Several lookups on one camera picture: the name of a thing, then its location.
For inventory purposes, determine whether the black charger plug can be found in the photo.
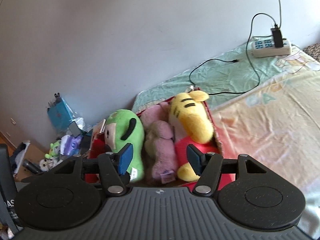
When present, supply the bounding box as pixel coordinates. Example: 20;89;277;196
271;23;284;48

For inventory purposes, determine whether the blue notebook in plastic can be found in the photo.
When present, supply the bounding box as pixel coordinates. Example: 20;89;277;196
47;93;74;133

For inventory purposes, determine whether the black charging cable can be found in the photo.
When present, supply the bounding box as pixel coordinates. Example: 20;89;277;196
189;12;278;95

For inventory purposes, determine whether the white power strip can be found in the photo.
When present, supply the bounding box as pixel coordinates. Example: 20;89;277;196
251;38;292;58

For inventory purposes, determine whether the green frog plush toy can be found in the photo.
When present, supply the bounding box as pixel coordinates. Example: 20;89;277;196
44;140;61;159

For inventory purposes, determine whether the pink plush bear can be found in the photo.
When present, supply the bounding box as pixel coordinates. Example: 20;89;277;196
140;101;178;184

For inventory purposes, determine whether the pastel patterned bed sheet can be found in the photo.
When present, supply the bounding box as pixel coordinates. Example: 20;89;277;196
132;46;319;239

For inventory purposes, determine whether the grey power strip cord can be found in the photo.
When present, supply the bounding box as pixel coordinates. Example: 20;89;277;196
270;0;283;28

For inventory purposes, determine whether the yellow tiger plush toy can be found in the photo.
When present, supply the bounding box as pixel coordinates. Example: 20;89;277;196
169;90;221;182

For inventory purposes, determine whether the white panda plush toy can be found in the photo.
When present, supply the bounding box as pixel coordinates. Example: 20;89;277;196
39;159;57;172

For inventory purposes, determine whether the red cardboard storage box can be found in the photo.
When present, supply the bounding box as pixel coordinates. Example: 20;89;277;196
88;89;223;189

